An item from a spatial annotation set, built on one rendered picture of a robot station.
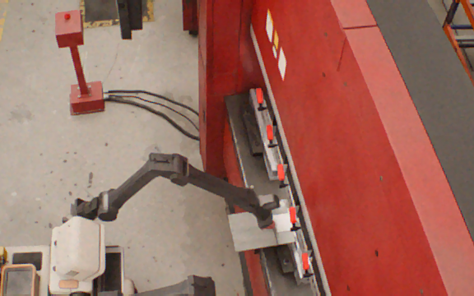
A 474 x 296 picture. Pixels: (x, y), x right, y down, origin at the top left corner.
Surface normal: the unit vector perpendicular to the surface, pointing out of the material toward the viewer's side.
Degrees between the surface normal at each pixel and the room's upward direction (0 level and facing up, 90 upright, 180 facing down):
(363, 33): 0
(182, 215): 0
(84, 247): 42
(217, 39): 90
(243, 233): 0
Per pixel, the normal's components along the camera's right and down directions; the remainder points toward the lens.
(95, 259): 0.70, -0.45
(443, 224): 0.05, -0.56
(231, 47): 0.20, 0.82
